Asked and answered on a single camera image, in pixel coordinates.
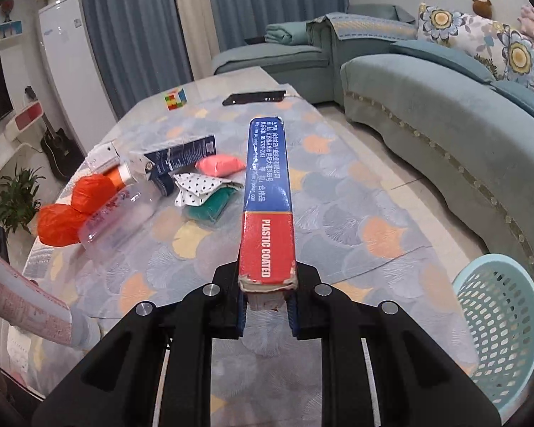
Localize green cloth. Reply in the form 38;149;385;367
183;186;241;227

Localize patterned sofa cover cloth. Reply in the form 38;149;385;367
307;11;418;42

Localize white and red shelf box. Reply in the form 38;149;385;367
4;101;44;141

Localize blue and red card box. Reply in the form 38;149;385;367
238;116;298;311

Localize orange plastic bag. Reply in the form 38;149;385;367
71;174;116;213
37;204;90;247

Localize floral pillow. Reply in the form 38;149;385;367
417;2;494;54
474;20;534;90

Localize small white box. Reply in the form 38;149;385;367
85;141;121;172

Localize orange bottle with white cap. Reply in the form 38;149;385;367
103;163;136;188

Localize light blue plastic basket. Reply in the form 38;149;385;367
452;253;534;416

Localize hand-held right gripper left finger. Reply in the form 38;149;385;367
33;263;248;427

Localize blue and white milk carton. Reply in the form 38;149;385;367
129;135;217;176

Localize white television cabinet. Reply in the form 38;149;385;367
0;140;41;196

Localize colourful puzzle cube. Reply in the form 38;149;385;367
163;88;188;111

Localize black smartphone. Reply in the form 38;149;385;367
222;90;286;106

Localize pink plush toy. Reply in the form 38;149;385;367
517;4;534;41

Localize green potted plant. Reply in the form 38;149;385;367
0;164;45;234

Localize black guitar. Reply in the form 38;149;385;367
24;86;85;178

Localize clear plastic bottle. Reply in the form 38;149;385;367
78;173;175;261

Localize folded teal blanket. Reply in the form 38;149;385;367
266;21;314;46

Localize white polka dot cloth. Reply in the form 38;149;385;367
173;173;243;207

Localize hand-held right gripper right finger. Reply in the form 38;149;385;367
288;263;502;427

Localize white refrigerator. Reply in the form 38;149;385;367
38;0;119;152

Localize pink soft pouch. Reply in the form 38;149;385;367
195;155;246;177

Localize cream curtain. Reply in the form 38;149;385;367
171;0;221;81

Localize blue sofa cushion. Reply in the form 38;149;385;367
492;80;534;132
389;39;497;83

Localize teal corner sofa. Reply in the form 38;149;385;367
211;4;534;312

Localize white red-print packet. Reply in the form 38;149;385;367
0;255;86;348

